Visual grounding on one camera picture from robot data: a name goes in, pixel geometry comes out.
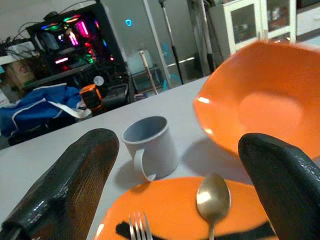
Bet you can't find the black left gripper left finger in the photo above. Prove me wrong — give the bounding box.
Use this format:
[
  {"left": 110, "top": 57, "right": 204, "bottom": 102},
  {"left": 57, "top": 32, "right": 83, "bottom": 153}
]
[{"left": 0, "top": 128, "right": 120, "bottom": 240}]

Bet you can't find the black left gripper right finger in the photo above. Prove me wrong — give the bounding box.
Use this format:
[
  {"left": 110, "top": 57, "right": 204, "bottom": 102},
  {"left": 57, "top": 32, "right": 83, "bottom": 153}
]
[{"left": 238, "top": 132, "right": 320, "bottom": 240}]

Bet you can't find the orange bowl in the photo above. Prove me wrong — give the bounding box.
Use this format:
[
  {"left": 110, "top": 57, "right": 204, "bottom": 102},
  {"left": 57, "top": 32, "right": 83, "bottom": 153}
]
[{"left": 192, "top": 40, "right": 320, "bottom": 161}]

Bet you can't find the gold spoon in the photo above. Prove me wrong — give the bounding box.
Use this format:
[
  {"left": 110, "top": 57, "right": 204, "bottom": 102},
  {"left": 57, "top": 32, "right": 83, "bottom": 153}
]
[{"left": 195, "top": 172, "right": 232, "bottom": 240}]

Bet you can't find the blue bag with white trim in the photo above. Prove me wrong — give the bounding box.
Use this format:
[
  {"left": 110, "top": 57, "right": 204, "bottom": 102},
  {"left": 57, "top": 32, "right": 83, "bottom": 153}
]
[{"left": 0, "top": 83, "right": 92, "bottom": 140}]

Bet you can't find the orange and black case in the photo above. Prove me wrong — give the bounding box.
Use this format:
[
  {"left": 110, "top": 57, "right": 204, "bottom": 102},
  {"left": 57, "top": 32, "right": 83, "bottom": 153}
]
[{"left": 79, "top": 83, "right": 104, "bottom": 117}]

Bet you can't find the black padded chair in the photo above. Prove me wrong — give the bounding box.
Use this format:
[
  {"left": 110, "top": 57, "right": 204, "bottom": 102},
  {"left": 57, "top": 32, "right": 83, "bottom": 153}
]
[{"left": 101, "top": 83, "right": 130, "bottom": 111}]

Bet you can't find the orange plate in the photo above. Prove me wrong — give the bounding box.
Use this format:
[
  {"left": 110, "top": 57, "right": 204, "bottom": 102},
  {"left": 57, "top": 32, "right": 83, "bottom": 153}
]
[{"left": 93, "top": 176, "right": 280, "bottom": 240}]

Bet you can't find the brown cardboard box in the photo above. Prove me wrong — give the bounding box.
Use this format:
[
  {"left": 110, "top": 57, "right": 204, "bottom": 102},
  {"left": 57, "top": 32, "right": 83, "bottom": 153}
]
[{"left": 4, "top": 60, "right": 36, "bottom": 89}]

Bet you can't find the computer case with coloured lights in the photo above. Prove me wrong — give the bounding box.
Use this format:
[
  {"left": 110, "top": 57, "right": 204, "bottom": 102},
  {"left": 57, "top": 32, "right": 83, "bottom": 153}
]
[{"left": 25, "top": 1, "right": 129, "bottom": 84}]

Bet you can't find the grey metal cabinet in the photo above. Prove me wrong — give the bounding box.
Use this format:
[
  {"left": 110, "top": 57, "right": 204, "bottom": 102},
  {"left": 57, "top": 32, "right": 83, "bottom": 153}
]
[{"left": 100, "top": 0, "right": 209, "bottom": 89}]

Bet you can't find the grey pole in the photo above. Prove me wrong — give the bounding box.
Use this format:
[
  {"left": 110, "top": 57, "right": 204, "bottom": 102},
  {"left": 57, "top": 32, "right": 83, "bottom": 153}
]
[{"left": 199, "top": 0, "right": 216, "bottom": 74}]

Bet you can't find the black pole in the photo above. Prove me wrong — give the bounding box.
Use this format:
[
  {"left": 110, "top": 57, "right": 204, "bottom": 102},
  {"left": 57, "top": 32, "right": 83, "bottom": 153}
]
[{"left": 158, "top": 0, "right": 185, "bottom": 85}]

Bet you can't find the white glass door cabinet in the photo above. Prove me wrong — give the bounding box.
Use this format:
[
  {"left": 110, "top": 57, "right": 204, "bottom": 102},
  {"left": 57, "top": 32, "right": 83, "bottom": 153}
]
[{"left": 208, "top": 0, "right": 298, "bottom": 59}]

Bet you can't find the grey cup with handle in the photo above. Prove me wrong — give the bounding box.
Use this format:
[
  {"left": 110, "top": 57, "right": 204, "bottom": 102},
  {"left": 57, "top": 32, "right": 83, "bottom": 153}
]
[{"left": 120, "top": 115, "right": 180, "bottom": 183}]

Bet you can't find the wooden broom handle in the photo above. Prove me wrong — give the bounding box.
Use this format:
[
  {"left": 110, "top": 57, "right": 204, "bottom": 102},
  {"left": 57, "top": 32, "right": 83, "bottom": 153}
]
[{"left": 138, "top": 49, "right": 159, "bottom": 96}]

